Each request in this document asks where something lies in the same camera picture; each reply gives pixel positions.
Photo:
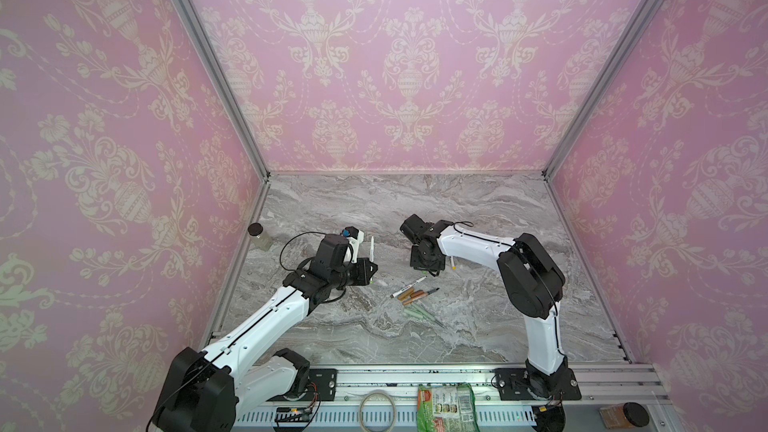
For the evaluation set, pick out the white pen green end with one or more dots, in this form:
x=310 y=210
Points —
x=372 y=250

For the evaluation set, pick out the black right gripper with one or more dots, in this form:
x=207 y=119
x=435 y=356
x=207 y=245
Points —
x=424 y=257

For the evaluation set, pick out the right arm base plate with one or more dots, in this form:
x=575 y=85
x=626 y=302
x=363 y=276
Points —
x=529 y=384

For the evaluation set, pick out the aluminium corner frame post left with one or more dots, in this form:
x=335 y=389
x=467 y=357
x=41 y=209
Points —
x=194 y=27

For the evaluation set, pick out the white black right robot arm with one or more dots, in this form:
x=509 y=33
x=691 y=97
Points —
x=532 y=280

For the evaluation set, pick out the aluminium corner frame post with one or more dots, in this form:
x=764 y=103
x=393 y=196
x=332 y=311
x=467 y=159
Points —
x=194 y=27
x=636 y=26

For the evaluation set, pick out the brown pen cap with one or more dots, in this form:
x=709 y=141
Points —
x=406 y=294

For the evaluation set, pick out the small jar black lid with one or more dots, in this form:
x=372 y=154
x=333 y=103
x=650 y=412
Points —
x=259 y=237

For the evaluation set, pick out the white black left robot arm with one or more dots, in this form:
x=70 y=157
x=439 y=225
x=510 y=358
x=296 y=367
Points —
x=207 y=390

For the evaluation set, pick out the brown jar black lid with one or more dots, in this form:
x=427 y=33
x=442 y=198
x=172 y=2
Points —
x=627 y=415

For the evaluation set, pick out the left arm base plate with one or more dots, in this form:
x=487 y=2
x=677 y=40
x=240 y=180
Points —
x=319 y=385

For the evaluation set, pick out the aluminium corner frame post right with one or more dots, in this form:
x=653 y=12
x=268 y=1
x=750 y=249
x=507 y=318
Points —
x=636 y=26

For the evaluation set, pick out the green snack packet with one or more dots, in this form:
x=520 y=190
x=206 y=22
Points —
x=446 y=408

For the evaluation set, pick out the pale green pen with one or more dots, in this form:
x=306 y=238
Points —
x=424 y=314

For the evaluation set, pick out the white pen red label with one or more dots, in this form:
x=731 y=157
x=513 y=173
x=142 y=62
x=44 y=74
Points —
x=407 y=287

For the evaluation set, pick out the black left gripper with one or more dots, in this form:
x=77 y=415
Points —
x=365 y=274

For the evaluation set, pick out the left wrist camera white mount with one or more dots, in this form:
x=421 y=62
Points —
x=355 y=237

